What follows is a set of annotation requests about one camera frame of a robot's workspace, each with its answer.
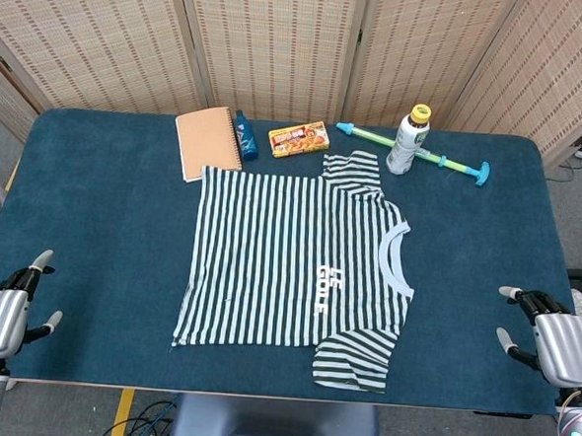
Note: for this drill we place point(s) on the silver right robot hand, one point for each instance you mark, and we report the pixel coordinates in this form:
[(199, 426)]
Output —
[(567, 348)]

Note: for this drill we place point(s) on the blue carpet table cover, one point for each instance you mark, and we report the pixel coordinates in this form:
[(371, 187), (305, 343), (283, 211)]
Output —
[(98, 216)]

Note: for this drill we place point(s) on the yellow curry box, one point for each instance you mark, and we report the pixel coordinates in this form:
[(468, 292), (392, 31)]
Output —
[(300, 139)]

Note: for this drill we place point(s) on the green white striped T-shirt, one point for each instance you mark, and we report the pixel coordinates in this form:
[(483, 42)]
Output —
[(269, 256)]

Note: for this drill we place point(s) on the blue robot base seat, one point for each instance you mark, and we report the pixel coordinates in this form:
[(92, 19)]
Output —
[(273, 424)]

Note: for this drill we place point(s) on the green blue water squirter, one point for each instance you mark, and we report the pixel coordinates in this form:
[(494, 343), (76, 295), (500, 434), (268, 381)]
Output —
[(367, 135)]

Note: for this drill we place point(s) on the white bottle yellow cap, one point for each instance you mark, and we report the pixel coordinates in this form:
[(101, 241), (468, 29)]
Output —
[(405, 146)]

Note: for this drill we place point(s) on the bamboo folding screen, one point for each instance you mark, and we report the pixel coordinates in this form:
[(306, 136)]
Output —
[(282, 44)]

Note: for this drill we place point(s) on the small blue bottle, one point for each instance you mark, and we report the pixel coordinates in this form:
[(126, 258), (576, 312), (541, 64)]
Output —
[(246, 138)]

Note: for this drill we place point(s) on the yellow floor tape strip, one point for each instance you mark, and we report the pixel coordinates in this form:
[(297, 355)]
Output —
[(122, 415)]

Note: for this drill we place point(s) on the tan spiral notebook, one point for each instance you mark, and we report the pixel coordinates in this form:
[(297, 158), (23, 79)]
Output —
[(207, 144)]

